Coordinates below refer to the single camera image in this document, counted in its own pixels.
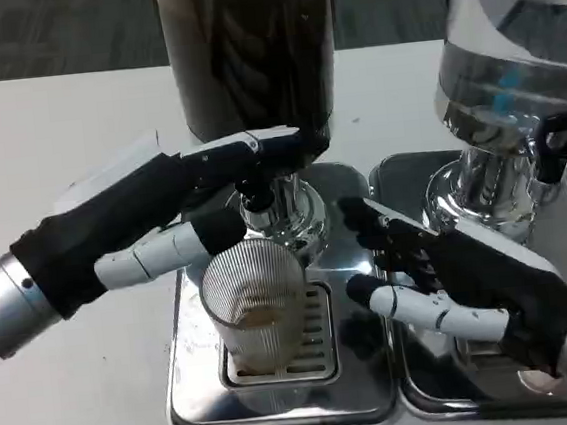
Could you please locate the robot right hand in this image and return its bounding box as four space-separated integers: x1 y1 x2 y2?
336 174 567 397

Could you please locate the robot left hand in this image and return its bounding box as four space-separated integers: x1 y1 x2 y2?
0 121 346 326

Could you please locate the clear ribbed glass cup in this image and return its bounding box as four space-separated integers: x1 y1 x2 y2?
195 235 318 379

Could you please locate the steel drip tray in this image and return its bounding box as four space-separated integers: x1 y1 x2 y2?
145 156 403 425
366 137 567 422

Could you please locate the black tap of dark dispenser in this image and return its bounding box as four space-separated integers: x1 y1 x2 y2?
232 172 278 214

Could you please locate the black tap of clear dispenser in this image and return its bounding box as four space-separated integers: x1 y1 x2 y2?
529 112 567 184

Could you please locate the steel slotted tray grid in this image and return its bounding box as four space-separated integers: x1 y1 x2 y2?
212 278 342 391

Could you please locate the clear drink dispenser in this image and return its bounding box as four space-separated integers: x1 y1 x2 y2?
406 0 567 253

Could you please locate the dark drink dispenser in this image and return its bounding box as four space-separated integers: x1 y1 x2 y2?
152 0 361 267

